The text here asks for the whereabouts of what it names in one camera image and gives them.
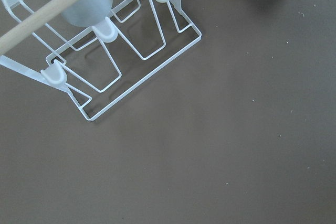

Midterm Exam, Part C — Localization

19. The white wire cup rack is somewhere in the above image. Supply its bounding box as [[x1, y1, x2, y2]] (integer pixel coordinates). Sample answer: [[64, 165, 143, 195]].
[[1, 0, 202, 121]]

